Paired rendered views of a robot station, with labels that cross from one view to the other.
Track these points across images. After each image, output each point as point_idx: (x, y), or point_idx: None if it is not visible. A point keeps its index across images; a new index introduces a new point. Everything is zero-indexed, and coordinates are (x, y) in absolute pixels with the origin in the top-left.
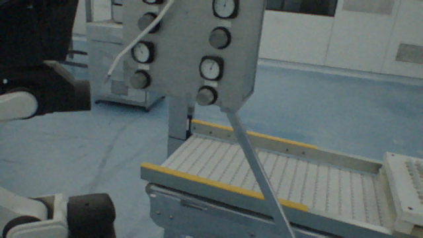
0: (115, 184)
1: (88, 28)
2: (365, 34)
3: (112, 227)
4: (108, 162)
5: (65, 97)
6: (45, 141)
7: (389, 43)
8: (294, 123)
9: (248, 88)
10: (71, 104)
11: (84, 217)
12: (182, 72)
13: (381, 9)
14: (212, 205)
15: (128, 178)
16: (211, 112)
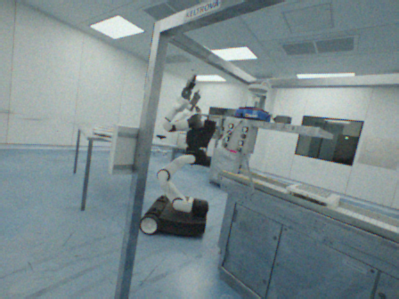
0: (210, 210)
1: (214, 149)
2: (376, 180)
3: (206, 214)
4: (209, 203)
5: (203, 159)
6: (186, 189)
7: (396, 189)
8: None
9: (250, 150)
10: (204, 162)
11: (198, 205)
12: (234, 143)
13: (387, 165)
14: (237, 182)
15: (215, 210)
16: None
